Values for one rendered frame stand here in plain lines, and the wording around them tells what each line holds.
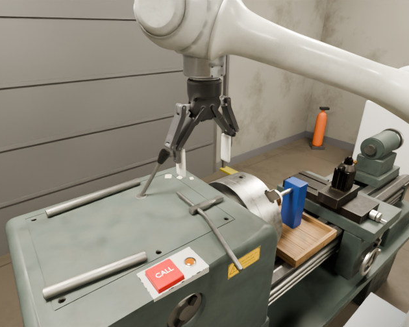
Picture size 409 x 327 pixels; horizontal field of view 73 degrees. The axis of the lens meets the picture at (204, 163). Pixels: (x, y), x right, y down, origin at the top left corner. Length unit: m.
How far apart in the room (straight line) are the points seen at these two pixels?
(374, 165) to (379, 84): 1.38
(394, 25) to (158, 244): 4.29
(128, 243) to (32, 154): 1.99
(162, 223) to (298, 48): 0.53
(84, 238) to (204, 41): 0.55
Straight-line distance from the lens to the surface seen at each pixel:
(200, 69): 0.57
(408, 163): 3.93
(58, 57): 2.53
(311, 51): 0.47
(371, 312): 1.35
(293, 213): 1.34
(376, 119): 3.92
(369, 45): 4.72
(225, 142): 0.70
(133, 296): 0.61
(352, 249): 1.53
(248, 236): 0.72
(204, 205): 0.79
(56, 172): 2.72
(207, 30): 0.41
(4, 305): 2.56
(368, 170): 1.98
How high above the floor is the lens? 1.71
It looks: 26 degrees down
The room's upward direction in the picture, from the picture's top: straight up
